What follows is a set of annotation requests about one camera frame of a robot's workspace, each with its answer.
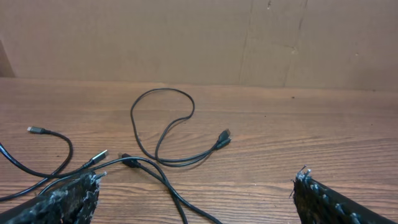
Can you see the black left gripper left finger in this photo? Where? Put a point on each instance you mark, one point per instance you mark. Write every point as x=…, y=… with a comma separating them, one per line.
x=71, y=201

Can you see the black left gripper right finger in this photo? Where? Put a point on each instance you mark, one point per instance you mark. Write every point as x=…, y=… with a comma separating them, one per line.
x=318, y=204

